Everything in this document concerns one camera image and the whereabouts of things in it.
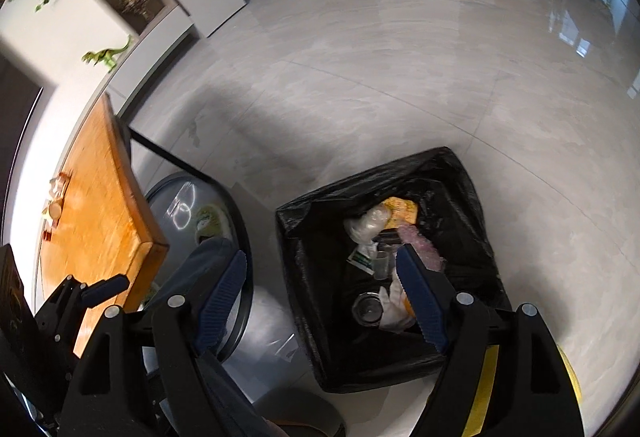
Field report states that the green dinosaur toy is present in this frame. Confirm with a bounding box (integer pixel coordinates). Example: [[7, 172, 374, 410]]
[[81, 34, 135, 68]]

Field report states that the clear plastic jar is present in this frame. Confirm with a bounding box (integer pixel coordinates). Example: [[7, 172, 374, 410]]
[[352, 292, 383, 327]]

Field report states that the clear plastic cup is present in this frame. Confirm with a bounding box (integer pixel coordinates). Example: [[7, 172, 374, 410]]
[[372, 251, 393, 280]]

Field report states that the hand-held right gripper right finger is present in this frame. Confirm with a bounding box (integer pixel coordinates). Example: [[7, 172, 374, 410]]
[[395, 244, 586, 437]]

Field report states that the round glass side table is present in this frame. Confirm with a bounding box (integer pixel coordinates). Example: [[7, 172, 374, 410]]
[[117, 117, 255, 360]]

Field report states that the white paper tissue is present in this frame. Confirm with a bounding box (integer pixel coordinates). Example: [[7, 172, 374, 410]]
[[377, 274, 416, 333]]

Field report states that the trash bin with black bag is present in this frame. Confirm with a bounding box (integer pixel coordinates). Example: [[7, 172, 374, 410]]
[[275, 146, 513, 394]]

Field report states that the green and white medicine packet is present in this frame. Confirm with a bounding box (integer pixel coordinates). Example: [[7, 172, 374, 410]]
[[347, 242, 381, 275]]

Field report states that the pink plastic bag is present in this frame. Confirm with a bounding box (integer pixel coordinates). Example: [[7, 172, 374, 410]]
[[397, 224, 446, 273]]

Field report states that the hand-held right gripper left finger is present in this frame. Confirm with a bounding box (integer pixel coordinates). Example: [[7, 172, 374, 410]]
[[62, 249, 261, 437]]

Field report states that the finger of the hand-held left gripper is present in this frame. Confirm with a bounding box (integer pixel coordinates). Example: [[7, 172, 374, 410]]
[[50, 274, 131, 333]]

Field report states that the white low cabinet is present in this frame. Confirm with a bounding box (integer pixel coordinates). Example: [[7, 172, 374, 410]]
[[105, 24, 198, 118]]

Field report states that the dried flower bunch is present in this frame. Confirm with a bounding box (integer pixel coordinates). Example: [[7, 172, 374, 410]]
[[119, 0, 155, 20]]

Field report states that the yellow round object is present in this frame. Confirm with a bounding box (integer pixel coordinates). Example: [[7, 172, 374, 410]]
[[460, 344, 583, 437]]

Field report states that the clear plastic bag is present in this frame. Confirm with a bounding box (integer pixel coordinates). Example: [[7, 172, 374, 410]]
[[343, 208, 392, 244]]

